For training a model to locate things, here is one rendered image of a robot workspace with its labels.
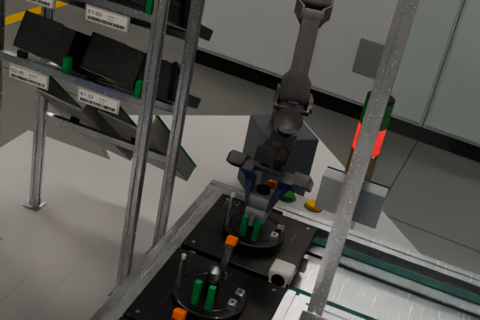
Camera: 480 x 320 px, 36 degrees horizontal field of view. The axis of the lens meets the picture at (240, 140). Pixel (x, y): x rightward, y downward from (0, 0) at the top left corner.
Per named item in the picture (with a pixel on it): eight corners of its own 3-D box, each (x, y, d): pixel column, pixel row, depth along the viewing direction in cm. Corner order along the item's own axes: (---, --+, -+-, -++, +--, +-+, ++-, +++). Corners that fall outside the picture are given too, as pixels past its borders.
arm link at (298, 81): (298, -7, 171) (301, -24, 161) (333, 1, 171) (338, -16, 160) (270, 113, 166) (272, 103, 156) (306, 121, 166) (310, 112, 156)
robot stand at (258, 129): (281, 176, 210) (297, 114, 200) (302, 204, 198) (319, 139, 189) (236, 178, 204) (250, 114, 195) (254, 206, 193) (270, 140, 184)
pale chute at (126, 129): (142, 160, 178) (152, 144, 179) (187, 181, 173) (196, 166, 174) (96, 111, 153) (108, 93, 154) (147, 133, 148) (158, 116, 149)
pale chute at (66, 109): (88, 141, 181) (98, 126, 183) (131, 161, 176) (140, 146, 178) (34, 88, 156) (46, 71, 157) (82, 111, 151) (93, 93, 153)
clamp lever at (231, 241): (218, 270, 144) (229, 233, 143) (227, 273, 144) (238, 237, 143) (213, 273, 141) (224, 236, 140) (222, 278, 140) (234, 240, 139)
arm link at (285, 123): (277, 88, 161) (280, 75, 149) (313, 96, 161) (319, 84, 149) (266, 138, 159) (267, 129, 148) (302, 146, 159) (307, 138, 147)
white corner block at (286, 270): (272, 272, 155) (276, 256, 153) (292, 280, 153) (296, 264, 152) (265, 284, 151) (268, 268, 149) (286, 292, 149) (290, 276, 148)
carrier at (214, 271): (176, 254, 154) (185, 204, 148) (283, 296, 148) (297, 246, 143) (121, 323, 133) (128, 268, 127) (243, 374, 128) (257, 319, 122)
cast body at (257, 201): (253, 204, 162) (258, 177, 159) (271, 211, 161) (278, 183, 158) (240, 222, 155) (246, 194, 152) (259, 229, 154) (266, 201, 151)
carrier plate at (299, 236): (221, 200, 176) (223, 192, 175) (316, 234, 170) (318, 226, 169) (179, 251, 155) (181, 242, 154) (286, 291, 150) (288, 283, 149)
